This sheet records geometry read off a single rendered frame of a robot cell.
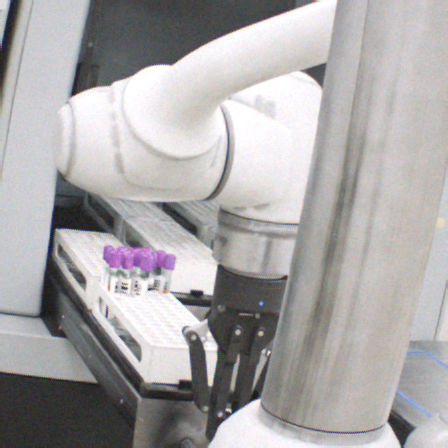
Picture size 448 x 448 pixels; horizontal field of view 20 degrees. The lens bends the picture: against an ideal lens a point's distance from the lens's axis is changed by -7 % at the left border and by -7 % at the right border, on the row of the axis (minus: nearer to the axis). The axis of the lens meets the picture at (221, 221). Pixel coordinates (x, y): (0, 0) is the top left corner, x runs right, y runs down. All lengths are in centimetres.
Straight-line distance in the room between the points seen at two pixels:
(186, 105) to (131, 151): 7
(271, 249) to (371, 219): 47
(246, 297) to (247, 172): 13
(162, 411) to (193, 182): 36
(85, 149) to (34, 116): 75
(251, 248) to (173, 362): 27
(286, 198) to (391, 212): 46
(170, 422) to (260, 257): 29
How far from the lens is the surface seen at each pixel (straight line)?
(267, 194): 131
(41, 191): 199
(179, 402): 153
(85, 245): 202
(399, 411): 158
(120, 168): 123
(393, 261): 88
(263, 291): 135
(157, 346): 154
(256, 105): 131
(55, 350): 197
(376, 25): 86
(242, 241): 133
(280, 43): 114
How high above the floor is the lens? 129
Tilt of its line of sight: 10 degrees down
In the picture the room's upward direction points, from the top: 9 degrees clockwise
